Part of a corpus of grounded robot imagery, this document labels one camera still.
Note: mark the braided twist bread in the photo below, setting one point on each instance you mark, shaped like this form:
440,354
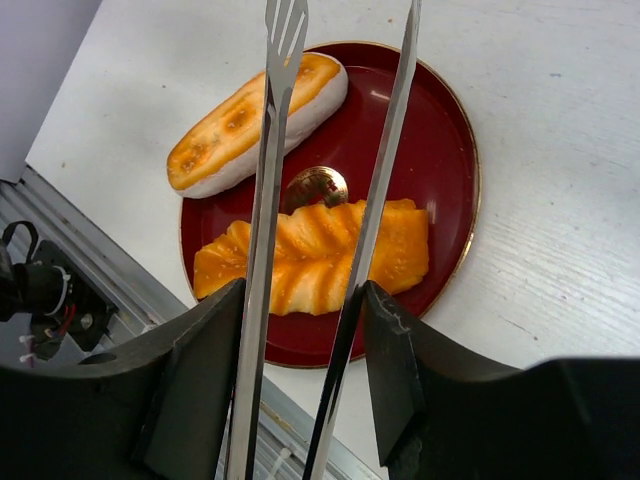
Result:
314,249

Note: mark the metal tongs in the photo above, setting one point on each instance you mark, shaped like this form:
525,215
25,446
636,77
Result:
286,23

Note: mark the dark red round plate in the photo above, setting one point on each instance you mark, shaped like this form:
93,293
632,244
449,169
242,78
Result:
437,166

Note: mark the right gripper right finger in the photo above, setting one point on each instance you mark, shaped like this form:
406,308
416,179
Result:
442,411

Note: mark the sesame flat bread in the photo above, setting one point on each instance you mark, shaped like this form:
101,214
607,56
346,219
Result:
222,149

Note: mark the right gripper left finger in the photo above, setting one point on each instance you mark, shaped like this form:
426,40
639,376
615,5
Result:
154,407

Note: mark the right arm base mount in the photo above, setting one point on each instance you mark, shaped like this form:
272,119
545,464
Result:
60,299

